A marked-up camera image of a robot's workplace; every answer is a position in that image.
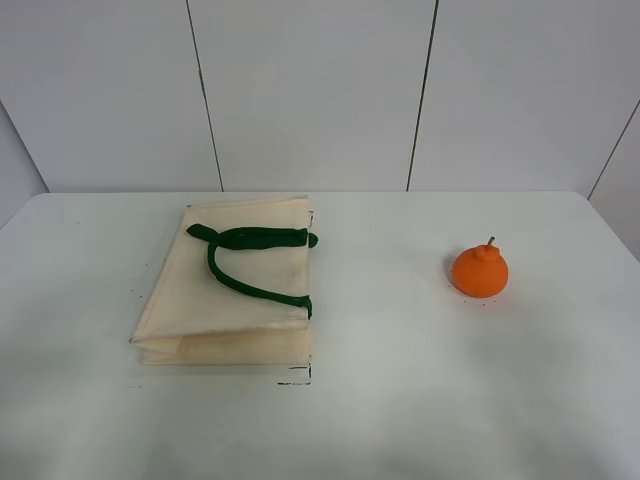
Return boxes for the white linen bag green handles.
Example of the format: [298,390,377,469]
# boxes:
[130,196,318,366]

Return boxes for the orange with stem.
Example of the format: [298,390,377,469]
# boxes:
[451,236,509,298]

